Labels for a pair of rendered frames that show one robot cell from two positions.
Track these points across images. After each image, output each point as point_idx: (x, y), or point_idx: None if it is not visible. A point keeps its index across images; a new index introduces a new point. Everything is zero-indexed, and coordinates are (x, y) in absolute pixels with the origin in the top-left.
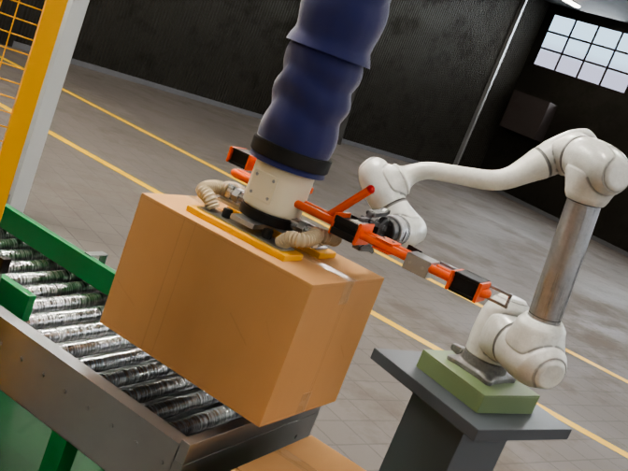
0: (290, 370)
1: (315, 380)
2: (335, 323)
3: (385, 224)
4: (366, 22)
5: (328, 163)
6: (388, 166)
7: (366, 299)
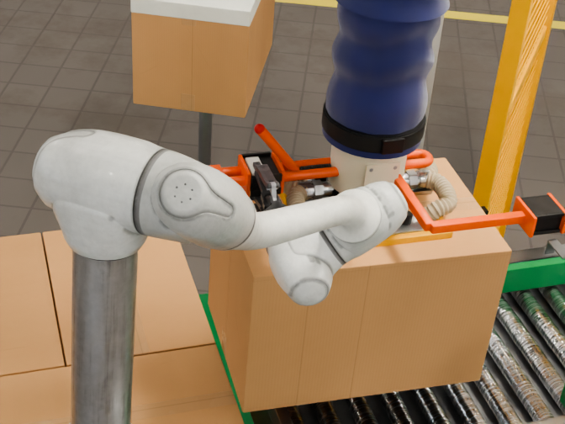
0: (213, 267)
1: (227, 327)
2: (229, 267)
3: (268, 204)
4: None
5: (327, 119)
6: (360, 187)
7: (244, 282)
